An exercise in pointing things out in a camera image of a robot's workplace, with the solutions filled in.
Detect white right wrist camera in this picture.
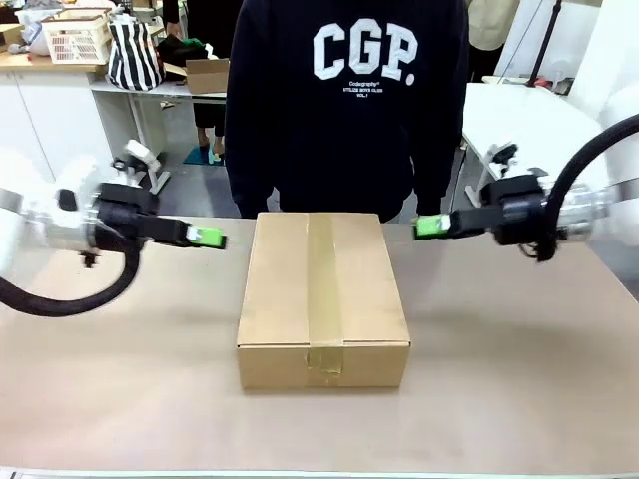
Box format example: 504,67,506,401
486,143,520,177

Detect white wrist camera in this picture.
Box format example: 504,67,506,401
112,139,164,175
486,143,520,177

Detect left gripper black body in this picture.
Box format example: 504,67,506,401
97,185,161,240

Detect black sleeved arm cable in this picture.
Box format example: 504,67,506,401
518,113,639,264
0,234,151,318

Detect background person beige top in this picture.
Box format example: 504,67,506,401
466,0,521,52

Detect black stand pole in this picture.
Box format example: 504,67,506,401
524,0,565,89

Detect black sleeved left arm cable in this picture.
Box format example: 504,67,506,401
0,234,151,318

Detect black sleeved right arm cable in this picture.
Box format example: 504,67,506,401
518,113,639,264

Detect person left forearm navy sleeve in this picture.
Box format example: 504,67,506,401
411,89,469,217

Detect white plastic basket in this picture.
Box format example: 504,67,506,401
41,13,112,65

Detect grey table with legs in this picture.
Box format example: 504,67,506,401
89,74,229,197

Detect teal floor mat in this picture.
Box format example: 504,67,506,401
182,146,227,167

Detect background person black clothes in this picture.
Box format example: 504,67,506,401
162,0,236,164

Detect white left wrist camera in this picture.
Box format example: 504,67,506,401
112,139,164,175

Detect white cabinet desk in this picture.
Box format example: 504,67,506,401
0,49,117,186

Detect white board panel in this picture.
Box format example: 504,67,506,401
493,0,603,86

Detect black white striped bag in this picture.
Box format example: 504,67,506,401
107,16,166,92

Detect person torso navy sweatshirt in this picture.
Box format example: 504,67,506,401
224,0,470,225

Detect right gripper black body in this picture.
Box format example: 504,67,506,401
481,174,545,245

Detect small open cardboard box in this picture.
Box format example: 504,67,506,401
184,58,231,95

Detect brown cardboard box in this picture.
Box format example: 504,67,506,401
236,212,412,394

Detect person right forearm navy sleeve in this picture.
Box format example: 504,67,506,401
224,89,281,220

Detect dark clothes pile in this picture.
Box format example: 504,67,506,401
156,34,216,67

